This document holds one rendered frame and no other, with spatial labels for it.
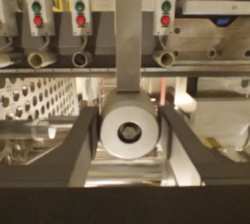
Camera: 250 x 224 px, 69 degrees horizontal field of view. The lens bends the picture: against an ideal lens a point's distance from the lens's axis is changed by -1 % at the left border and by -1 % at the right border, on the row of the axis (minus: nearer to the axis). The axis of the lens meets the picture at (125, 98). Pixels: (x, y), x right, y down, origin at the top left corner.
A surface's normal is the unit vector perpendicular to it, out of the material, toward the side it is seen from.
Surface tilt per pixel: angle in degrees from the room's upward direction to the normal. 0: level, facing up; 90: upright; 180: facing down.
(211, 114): 90
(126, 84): 90
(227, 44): 90
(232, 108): 90
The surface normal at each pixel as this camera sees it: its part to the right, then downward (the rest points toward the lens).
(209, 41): 0.01, 0.29
